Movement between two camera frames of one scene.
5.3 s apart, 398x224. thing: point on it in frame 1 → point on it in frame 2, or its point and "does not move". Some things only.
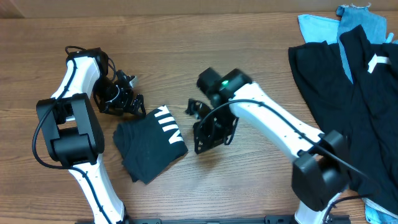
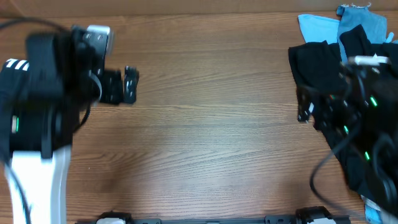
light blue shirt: (316, 30) does not move
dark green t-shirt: (150, 145) → (20, 107)
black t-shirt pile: (364, 107) does not move
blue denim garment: (374, 25) does not move
